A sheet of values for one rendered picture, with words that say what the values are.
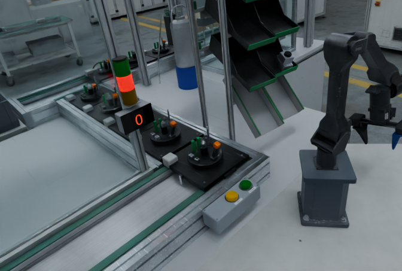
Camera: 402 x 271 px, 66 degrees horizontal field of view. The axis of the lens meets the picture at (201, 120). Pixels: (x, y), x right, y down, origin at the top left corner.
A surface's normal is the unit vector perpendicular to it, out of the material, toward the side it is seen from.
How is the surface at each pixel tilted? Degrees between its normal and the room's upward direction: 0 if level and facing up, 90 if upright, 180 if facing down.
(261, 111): 45
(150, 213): 0
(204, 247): 0
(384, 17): 90
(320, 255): 0
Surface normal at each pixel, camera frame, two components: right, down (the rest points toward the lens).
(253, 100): 0.30, -0.36
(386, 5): -0.81, 0.37
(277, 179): -0.12, -0.86
